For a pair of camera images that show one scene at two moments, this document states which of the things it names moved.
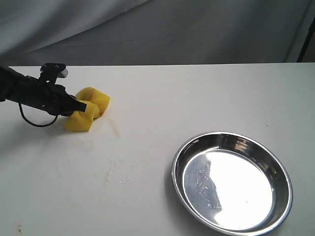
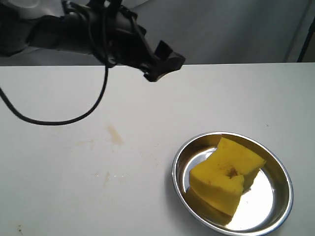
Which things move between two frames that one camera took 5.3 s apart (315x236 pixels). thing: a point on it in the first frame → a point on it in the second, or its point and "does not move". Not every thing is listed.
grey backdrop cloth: x=106 y=32 does not move
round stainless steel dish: x=229 y=184 does not move
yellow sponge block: x=96 y=103 → x=222 y=181
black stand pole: x=312 y=29 does not move
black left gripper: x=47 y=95 → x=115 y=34
